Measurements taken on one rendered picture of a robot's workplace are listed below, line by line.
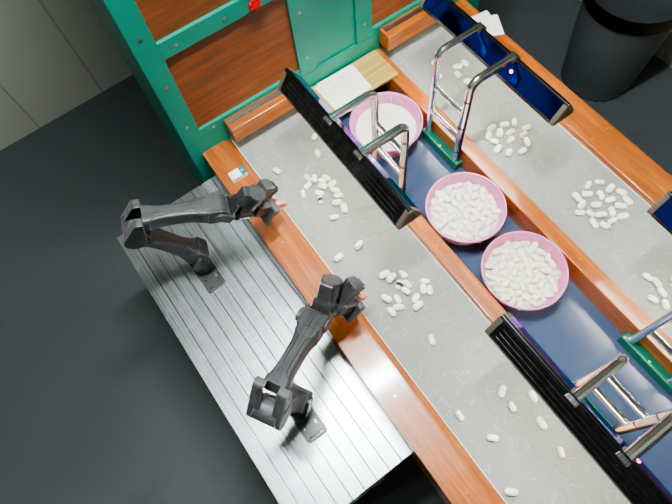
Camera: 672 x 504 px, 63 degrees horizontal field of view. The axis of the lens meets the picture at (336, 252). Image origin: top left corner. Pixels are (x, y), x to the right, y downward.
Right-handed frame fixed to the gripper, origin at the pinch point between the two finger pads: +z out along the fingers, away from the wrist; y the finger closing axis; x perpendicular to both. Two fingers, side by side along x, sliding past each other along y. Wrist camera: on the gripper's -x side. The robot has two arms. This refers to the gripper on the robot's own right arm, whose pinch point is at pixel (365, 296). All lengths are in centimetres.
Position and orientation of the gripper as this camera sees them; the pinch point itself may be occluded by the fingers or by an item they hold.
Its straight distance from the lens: 163.0
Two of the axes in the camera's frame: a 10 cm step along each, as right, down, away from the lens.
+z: 6.7, -1.5, 7.2
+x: -4.7, 6.6, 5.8
